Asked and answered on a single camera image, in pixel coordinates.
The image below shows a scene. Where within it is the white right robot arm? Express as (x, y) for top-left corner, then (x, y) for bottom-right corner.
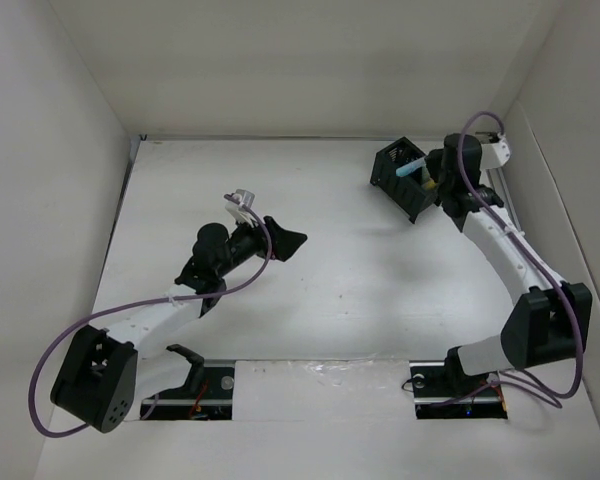
(425, 133), (593, 397)

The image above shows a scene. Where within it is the aluminium rail right side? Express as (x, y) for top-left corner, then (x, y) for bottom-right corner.
(484, 167), (564, 356)

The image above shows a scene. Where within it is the aluminium rail back edge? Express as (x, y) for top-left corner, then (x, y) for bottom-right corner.
(138, 132), (481, 142)

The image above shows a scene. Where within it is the black slotted organizer box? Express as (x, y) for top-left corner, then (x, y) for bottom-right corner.
(370, 137), (437, 223)

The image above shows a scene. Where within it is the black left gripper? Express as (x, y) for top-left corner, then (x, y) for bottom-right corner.
(216, 211), (305, 277)

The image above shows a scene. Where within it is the pastel blue highlighter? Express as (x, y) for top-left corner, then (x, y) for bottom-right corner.
(395, 157), (426, 177)

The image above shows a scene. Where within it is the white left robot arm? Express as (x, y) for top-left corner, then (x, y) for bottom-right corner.
(50, 216), (308, 433)

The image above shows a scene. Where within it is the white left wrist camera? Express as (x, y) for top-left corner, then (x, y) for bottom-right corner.
(225, 189), (257, 227)

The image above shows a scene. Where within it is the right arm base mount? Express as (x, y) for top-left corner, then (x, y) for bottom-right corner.
(402, 360), (508, 420)

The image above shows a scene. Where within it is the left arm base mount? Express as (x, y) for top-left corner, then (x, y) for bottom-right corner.
(136, 344), (236, 421)

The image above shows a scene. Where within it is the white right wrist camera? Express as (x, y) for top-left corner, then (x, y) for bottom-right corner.
(475, 132), (511, 170)

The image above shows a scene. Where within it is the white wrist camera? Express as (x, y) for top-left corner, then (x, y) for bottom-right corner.
(225, 189), (257, 227)
(475, 132), (511, 170)

